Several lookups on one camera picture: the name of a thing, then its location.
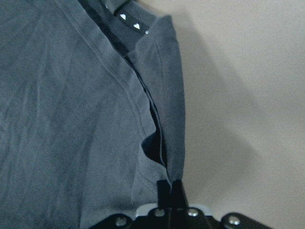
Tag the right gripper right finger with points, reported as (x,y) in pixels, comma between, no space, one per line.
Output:
(178,196)

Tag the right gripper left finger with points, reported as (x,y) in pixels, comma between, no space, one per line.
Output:
(163,194)

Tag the black printed t-shirt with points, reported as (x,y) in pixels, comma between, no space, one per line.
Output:
(91,111)

